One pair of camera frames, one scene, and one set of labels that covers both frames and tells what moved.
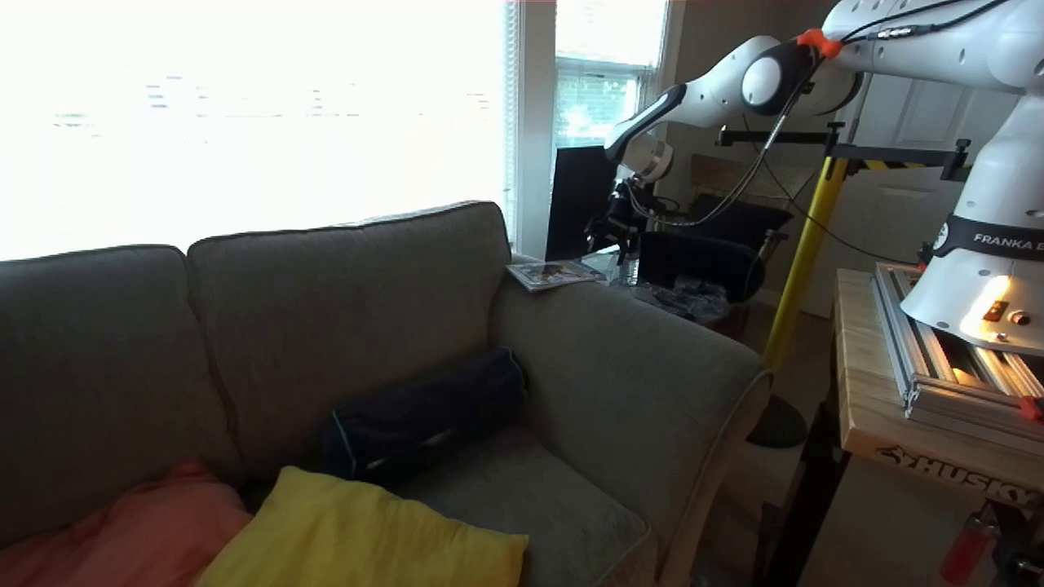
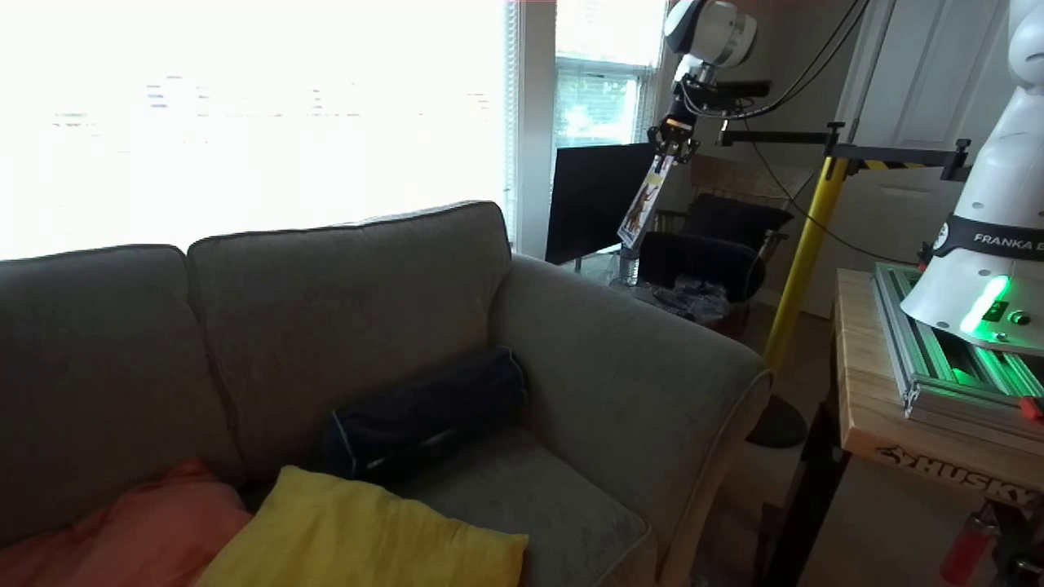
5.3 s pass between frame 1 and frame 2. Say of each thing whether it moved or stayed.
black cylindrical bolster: stayed
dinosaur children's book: moved
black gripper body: moved
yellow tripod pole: stayed
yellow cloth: stayed
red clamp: stayed
